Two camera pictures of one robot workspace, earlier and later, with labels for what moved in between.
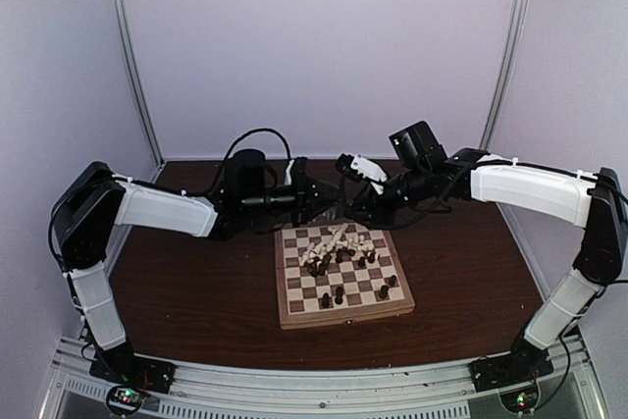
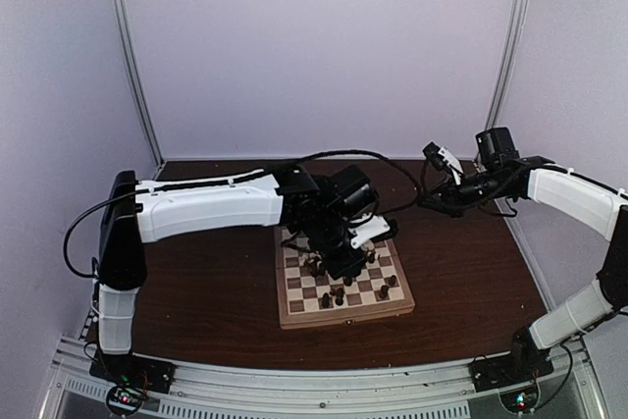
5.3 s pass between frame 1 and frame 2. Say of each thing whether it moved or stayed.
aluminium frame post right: stayed
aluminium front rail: stayed
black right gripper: moved
